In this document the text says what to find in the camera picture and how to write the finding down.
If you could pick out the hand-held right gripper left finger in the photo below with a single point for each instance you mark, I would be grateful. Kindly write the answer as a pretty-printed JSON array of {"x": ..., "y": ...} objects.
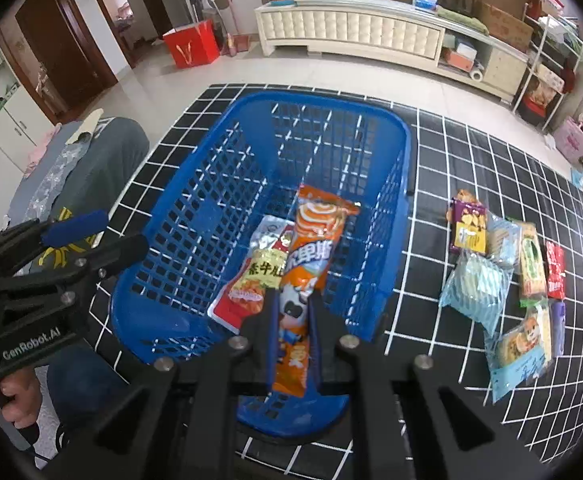
[{"x": 271, "y": 320}]

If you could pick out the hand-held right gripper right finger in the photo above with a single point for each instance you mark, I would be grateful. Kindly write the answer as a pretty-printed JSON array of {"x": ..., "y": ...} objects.
[{"x": 314, "y": 320}]

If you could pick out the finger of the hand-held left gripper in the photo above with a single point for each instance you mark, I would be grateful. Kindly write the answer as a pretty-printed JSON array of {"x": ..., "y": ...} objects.
[
  {"x": 73, "y": 227},
  {"x": 111, "y": 255}
]

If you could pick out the orange snack packet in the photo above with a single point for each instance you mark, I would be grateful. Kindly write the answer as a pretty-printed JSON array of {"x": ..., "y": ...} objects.
[{"x": 316, "y": 240}]

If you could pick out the blue plastic basket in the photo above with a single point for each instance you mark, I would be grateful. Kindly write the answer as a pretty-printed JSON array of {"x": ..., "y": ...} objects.
[{"x": 196, "y": 210}]

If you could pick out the large light blue snack packet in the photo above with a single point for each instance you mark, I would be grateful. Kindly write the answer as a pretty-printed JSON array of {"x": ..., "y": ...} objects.
[{"x": 476, "y": 290}]

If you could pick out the blue picture snack packet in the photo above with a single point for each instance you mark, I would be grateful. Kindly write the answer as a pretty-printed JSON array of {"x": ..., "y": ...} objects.
[{"x": 516, "y": 355}]

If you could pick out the small purple snack packet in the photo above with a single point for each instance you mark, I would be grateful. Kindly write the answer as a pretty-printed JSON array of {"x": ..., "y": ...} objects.
[{"x": 559, "y": 327}]

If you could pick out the person's left hand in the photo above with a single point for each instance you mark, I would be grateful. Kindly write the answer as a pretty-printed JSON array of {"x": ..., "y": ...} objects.
[{"x": 21, "y": 400}]

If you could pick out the red and silver snack packet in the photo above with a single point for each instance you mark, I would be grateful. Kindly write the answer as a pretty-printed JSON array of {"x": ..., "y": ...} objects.
[{"x": 251, "y": 285}]

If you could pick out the grey printed garment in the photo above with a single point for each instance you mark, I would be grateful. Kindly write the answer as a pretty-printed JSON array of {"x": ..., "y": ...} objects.
[{"x": 106, "y": 160}]

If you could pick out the person's blue jeans leg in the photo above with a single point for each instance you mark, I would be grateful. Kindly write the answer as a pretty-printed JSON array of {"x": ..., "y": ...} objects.
[{"x": 86, "y": 390}]

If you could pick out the white cupboard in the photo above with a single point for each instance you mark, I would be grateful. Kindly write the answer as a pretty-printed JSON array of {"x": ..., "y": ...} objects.
[{"x": 1, "y": 130}]

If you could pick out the dark wooden door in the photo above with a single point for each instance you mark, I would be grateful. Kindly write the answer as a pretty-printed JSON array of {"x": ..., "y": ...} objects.
[{"x": 58, "y": 50}]

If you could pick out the purple and yellow snack packet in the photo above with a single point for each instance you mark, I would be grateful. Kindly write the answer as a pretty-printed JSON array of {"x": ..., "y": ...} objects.
[{"x": 469, "y": 230}]

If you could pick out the small clear blue snack packet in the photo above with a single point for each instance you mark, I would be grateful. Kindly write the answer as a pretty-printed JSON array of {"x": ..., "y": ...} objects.
[{"x": 504, "y": 240}]

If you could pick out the red gift box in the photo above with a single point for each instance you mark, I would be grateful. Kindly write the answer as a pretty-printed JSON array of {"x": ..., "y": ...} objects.
[{"x": 191, "y": 45}]

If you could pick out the black grid mat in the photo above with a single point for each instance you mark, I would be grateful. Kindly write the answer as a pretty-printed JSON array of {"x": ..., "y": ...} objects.
[{"x": 471, "y": 170}]

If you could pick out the green cracker packet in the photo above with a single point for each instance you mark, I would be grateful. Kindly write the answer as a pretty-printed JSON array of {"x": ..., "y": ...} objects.
[{"x": 531, "y": 260}]

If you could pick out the red dustpan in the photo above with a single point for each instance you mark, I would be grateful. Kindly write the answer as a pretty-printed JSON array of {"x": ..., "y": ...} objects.
[{"x": 241, "y": 44}]

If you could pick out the broom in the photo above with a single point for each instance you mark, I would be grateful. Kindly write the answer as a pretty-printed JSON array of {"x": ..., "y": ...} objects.
[{"x": 229, "y": 15}]

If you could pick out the paper roll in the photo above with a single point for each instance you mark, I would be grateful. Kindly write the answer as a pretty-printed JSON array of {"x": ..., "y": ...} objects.
[{"x": 477, "y": 76}]

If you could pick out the cream tv cabinet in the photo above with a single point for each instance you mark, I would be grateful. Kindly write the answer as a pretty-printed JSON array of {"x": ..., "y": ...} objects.
[{"x": 351, "y": 27}]

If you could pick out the pink storage box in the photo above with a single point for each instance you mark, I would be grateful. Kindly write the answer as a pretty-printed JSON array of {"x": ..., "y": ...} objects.
[{"x": 459, "y": 60}]

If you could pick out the blue fruit plate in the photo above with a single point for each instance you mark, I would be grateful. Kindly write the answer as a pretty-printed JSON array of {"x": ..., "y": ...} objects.
[{"x": 281, "y": 2}]

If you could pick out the pink bag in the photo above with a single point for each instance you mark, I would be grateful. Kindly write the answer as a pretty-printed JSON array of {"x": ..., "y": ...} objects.
[{"x": 574, "y": 140}]

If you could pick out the green folded cloth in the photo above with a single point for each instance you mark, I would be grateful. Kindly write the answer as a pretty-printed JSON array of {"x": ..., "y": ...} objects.
[{"x": 464, "y": 21}]

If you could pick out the cardboard box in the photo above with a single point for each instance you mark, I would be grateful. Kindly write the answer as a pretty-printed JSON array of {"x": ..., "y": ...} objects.
[{"x": 509, "y": 27}]

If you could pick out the white rack shelf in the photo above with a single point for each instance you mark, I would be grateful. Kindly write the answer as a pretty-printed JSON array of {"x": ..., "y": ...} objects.
[{"x": 551, "y": 60}]

